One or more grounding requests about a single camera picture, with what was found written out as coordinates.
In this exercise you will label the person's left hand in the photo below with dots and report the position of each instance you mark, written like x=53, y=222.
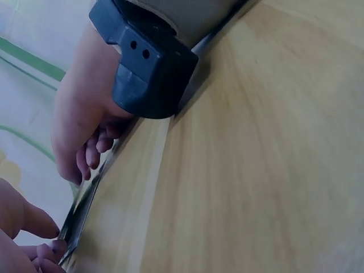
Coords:
x=14, y=244

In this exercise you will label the person's right hand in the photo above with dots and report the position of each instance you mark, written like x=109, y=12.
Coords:
x=82, y=96

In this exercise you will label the person's right forearm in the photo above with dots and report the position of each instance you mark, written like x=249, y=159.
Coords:
x=187, y=14

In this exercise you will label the black wrist band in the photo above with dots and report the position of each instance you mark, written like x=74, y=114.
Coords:
x=150, y=71

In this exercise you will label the thin shiny dark sheet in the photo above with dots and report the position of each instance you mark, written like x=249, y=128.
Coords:
x=78, y=216

